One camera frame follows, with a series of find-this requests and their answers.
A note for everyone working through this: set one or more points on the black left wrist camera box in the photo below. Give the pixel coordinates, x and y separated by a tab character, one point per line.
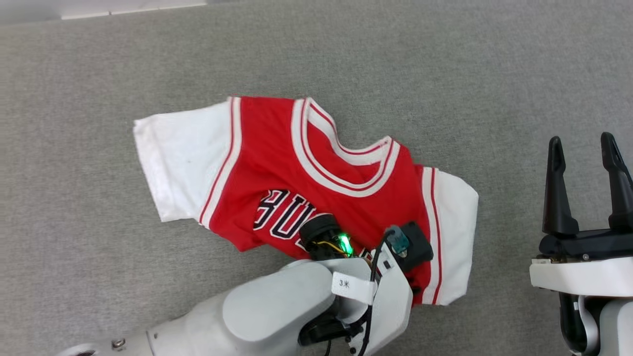
418	247

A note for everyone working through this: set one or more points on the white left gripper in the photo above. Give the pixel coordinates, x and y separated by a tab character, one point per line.
393	301

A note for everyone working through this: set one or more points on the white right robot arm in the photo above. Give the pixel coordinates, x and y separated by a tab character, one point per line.
618	326

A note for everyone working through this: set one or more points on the red and white basketball jersey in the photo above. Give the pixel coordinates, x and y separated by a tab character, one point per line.
267	148

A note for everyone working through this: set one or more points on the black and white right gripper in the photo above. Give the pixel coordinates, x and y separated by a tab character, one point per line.
583	272

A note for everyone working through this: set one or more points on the black cylinder with green light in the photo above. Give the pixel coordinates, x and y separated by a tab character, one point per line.
320	236

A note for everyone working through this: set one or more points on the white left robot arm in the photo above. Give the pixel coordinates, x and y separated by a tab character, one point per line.
267	311

